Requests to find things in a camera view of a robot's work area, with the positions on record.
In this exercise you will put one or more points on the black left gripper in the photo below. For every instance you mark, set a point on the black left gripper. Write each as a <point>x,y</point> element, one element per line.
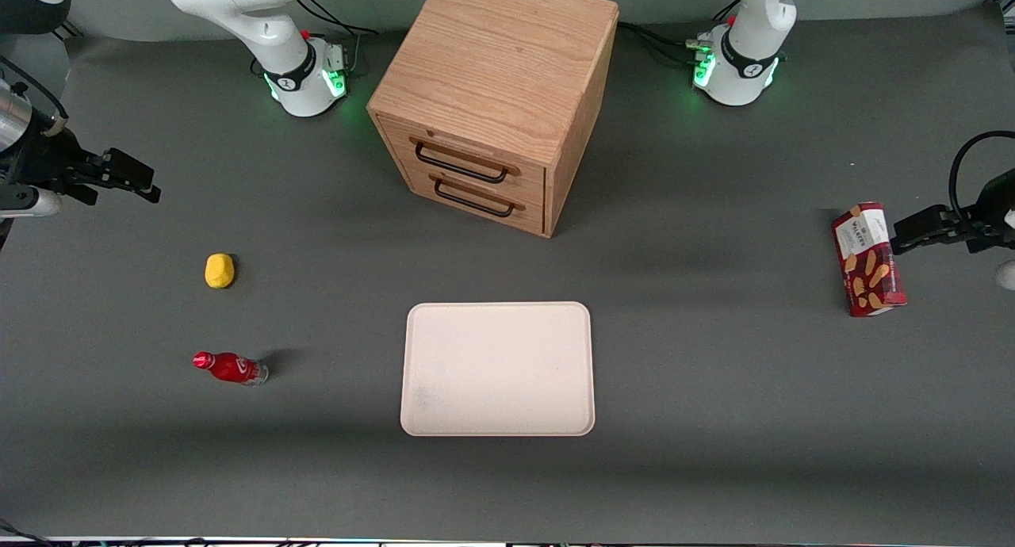
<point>986,223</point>

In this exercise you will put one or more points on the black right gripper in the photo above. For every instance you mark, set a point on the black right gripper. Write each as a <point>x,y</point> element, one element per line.
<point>46,159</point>

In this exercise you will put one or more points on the red coke bottle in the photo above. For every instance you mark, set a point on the red coke bottle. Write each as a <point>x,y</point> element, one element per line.
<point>234,368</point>

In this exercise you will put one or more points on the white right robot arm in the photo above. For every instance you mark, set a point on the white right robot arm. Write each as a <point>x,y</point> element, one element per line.
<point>238,8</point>

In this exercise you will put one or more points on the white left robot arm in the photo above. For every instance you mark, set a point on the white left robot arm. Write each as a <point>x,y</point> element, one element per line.
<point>753,32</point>

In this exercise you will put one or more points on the beige plastic tray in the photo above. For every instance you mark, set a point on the beige plastic tray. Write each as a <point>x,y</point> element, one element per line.
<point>498,369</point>

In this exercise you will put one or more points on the red cookie box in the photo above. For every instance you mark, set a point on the red cookie box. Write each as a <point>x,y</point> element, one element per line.
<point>868,262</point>

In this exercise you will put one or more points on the yellow lemon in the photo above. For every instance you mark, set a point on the yellow lemon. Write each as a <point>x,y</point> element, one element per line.
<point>219,270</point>

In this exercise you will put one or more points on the wooden drawer front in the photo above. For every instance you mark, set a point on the wooden drawer front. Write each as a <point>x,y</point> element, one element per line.
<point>468,154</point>
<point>484,206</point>

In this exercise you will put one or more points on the wooden drawer cabinet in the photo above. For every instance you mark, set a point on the wooden drawer cabinet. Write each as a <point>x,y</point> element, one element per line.
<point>507,63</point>

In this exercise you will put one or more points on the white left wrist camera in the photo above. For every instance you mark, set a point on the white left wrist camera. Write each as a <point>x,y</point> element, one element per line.
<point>1008,275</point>

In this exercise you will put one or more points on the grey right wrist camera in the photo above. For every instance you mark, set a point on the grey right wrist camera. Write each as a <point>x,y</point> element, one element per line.
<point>28,202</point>

